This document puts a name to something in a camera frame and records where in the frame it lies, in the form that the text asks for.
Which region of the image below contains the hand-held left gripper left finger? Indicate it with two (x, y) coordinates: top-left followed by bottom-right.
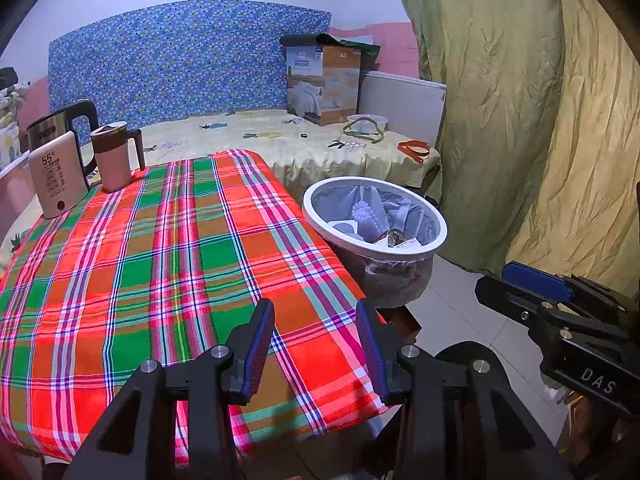
(62, 297), (276, 480)

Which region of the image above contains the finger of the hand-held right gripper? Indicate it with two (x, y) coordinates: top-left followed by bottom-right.
(501, 261), (626, 311)
(475, 276), (551, 328)

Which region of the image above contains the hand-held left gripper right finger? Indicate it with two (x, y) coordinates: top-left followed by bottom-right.
(355, 298), (573, 480)

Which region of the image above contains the bear print snack packet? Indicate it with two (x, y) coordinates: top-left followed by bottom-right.
(372, 229), (408, 248)

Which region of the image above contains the white round cup lid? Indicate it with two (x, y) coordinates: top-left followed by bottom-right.
(332, 219), (363, 241)

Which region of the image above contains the white foam net sleeve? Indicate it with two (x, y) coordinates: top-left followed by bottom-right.
(350, 200), (388, 233)

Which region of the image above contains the white trash bin with liner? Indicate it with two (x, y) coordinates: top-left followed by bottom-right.
(301, 176), (448, 309)

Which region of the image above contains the plaid tablecloth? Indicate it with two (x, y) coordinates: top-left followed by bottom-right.
(0, 149), (396, 463)

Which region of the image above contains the green curtain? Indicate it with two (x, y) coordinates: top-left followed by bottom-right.
(389, 0), (640, 306)

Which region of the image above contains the yellow pineapple bedsheet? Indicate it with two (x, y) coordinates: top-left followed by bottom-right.
(0, 107), (443, 271)

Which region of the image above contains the white panel board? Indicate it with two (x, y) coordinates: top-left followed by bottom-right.
(357, 71), (447, 151)

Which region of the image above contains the pink mug with brown lid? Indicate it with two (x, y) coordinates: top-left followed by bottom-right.
(90, 121), (147, 193)

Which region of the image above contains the beige electric kettle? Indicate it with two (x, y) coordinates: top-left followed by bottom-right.
(26, 100), (99, 220)

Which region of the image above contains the cardboard quilt box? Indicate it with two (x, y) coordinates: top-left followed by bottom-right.
(286, 44), (362, 127)

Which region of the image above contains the dark green bag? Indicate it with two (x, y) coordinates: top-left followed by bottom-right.
(320, 35), (382, 68)

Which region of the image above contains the pink storage box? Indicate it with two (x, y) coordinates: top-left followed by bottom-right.
(0, 155), (38, 226)

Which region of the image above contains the blue floral headboard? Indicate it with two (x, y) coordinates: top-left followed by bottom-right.
(47, 0), (333, 133)

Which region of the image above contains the black roll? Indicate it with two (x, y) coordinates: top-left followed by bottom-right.
(280, 34), (331, 48)

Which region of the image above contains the pineapple print fabric bundle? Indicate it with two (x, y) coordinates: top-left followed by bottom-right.
(0, 82), (28, 171)

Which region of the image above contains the orange strap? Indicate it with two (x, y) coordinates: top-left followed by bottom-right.
(397, 140), (433, 161)

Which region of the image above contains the olive strap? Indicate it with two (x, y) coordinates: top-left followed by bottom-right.
(342, 116), (385, 140)

